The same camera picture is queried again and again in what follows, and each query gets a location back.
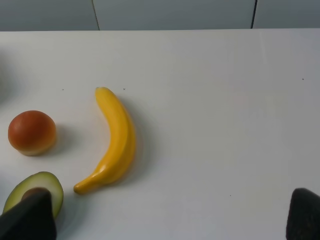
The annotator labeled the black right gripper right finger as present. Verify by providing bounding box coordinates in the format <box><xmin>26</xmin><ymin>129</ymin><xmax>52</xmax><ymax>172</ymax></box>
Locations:
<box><xmin>285</xmin><ymin>188</ymin><xmax>320</xmax><ymax>240</ymax></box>

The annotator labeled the green avocado half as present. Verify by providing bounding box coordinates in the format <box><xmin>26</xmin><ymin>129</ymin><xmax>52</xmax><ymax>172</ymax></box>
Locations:
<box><xmin>2</xmin><ymin>171</ymin><xmax>64</xmax><ymax>219</ymax></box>

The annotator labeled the yellow toy banana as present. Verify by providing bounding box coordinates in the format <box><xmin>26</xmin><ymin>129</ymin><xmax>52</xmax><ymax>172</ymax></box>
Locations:
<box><xmin>73</xmin><ymin>87</ymin><xmax>136</xmax><ymax>195</ymax></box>

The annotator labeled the orange peach toy fruit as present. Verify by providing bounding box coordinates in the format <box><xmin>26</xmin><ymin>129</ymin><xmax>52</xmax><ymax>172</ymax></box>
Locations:
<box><xmin>8</xmin><ymin>110</ymin><xmax>57</xmax><ymax>156</ymax></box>

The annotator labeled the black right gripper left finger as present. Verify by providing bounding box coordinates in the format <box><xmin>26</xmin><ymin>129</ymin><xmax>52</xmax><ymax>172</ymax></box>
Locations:
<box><xmin>0</xmin><ymin>190</ymin><xmax>57</xmax><ymax>240</ymax></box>

